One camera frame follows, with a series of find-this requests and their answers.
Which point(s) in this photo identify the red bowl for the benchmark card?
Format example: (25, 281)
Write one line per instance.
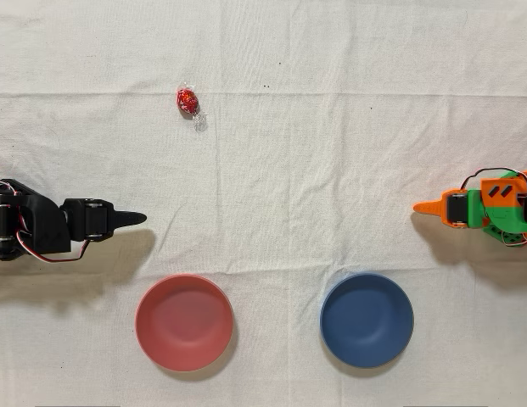
(184, 326)

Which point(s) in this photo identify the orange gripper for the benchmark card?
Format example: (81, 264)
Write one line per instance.
(456, 209)

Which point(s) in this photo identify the blue bowl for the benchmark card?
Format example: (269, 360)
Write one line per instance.
(367, 322)

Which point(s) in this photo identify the red candy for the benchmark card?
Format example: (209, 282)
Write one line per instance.
(186, 99)

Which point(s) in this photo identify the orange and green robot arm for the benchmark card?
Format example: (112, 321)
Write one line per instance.
(502, 212)

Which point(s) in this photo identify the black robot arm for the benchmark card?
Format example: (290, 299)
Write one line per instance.
(42, 224)

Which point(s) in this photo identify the white tablecloth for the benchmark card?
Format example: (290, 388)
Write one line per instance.
(263, 148)

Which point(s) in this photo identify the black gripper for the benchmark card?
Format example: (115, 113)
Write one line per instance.
(94, 218)

